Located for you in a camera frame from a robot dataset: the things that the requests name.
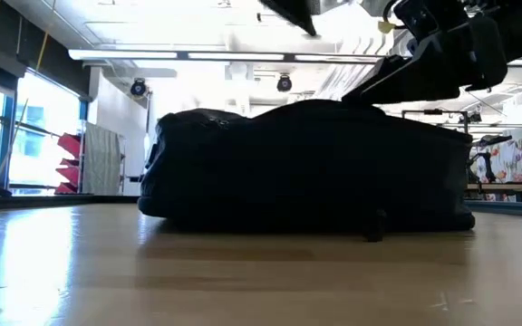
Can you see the white ceiling light fixture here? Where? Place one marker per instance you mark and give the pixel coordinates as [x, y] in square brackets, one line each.
[152, 54]

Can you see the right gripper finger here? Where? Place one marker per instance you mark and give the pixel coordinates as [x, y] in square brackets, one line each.
[401, 88]
[392, 65]

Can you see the black metal stand frame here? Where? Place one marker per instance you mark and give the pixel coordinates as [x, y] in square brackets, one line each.
[437, 112]

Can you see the black background robot arm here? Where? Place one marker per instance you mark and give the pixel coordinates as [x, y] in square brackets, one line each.
[485, 165]

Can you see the navy blue backpack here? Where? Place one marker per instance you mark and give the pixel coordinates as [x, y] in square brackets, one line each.
[306, 167]

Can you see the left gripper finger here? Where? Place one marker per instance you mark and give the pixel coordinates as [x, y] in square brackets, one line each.
[299, 13]

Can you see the floral patterned cloth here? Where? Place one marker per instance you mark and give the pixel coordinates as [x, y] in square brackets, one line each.
[508, 160]

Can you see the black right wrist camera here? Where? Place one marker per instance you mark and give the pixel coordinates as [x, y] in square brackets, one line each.
[417, 18]

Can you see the round black ceiling camera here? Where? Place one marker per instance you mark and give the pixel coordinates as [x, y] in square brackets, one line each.
[138, 87]
[284, 83]

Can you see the grey hanging cloth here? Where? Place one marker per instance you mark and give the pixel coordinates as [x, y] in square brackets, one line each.
[102, 158]

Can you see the black aluminium table frame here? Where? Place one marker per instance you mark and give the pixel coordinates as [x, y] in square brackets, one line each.
[52, 201]

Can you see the wooden background table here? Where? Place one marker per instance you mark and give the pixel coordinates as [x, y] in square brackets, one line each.
[501, 186]

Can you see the red background item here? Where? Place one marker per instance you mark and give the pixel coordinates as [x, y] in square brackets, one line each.
[70, 163]

